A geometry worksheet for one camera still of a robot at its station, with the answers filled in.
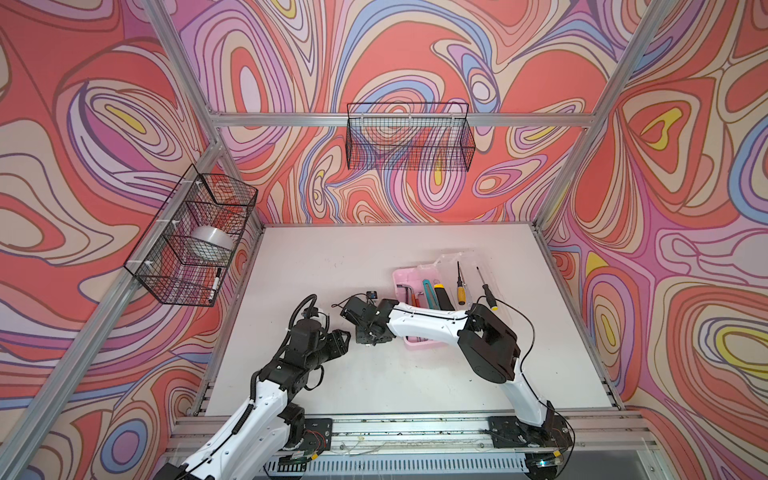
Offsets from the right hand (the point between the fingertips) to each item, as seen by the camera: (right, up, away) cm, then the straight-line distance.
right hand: (370, 340), depth 90 cm
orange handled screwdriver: (+27, +17, -4) cm, 32 cm away
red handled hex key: (+14, +11, +6) cm, 19 cm away
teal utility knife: (+19, +12, -2) cm, 22 cm away
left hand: (-6, +3, -6) cm, 9 cm away
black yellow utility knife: (+22, +13, -2) cm, 25 cm away
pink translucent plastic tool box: (+25, +18, -2) cm, 31 cm away
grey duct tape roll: (-39, +31, -16) cm, 52 cm away
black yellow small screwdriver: (+34, +13, -8) cm, 37 cm away
